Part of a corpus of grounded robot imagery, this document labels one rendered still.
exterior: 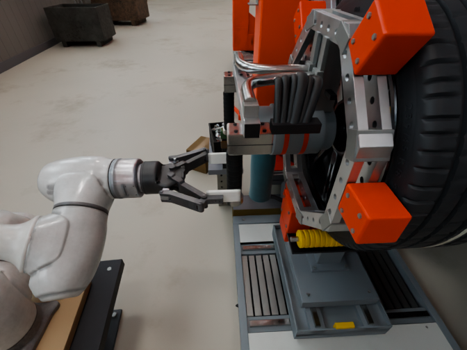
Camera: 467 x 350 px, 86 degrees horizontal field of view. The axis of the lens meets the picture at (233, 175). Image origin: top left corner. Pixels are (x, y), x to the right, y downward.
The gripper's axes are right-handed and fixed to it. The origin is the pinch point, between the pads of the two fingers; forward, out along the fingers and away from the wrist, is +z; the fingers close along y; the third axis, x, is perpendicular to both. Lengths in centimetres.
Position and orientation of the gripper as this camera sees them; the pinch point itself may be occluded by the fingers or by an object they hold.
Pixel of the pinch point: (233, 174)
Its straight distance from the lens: 57.5
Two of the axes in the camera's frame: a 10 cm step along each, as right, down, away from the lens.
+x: 0.0, -7.8, -6.3
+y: 0.5, 6.3, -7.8
